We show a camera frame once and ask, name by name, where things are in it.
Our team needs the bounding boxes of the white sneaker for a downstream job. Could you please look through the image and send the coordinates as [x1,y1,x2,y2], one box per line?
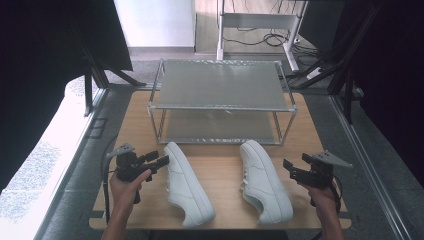
[238,139,295,226]
[162,141,217,229]

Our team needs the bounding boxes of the black curtain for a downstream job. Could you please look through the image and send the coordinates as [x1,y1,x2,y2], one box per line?
[333,0,424,188]
[0,0,134,192]

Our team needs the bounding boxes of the black metal stand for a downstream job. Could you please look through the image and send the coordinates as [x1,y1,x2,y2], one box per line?
[285,49,355,125]
[82,49,148,118]

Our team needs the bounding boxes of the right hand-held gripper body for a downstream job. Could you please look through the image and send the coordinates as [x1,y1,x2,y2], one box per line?
[289,149,354,190]

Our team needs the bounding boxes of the white desk frame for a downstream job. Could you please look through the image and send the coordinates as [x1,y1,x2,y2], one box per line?
[215,0,310,73]

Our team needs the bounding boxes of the person's right hand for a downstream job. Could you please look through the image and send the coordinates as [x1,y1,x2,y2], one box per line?
[301,182,339,218]

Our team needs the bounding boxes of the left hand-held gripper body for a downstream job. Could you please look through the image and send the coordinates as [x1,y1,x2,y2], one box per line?
[105,143,158,183]

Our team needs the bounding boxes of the metal shoe rack grey shelves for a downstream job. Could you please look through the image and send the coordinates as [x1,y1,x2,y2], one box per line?
[147,58,298,147]

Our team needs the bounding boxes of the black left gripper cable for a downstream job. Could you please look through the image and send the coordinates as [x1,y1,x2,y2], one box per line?
[100,133,120,224]

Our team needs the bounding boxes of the person's left hand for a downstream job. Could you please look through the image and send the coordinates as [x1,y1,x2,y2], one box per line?
[109,168,153,215]

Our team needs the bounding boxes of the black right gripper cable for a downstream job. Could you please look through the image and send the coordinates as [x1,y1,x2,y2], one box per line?
[329,175,343,214]

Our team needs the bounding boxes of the black floor cables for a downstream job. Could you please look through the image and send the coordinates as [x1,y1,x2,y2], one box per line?
[222,26,292,48]

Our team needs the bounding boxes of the white power strip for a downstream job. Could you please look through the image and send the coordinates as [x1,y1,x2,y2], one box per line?
[306,66,323,81]

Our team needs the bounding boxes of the aluminium floor rail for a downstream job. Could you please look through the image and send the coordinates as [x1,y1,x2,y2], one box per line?
[329,94,412,240]

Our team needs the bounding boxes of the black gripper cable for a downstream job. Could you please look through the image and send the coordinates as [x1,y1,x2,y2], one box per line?
[329,175,343,214]
[100,133,120,224]

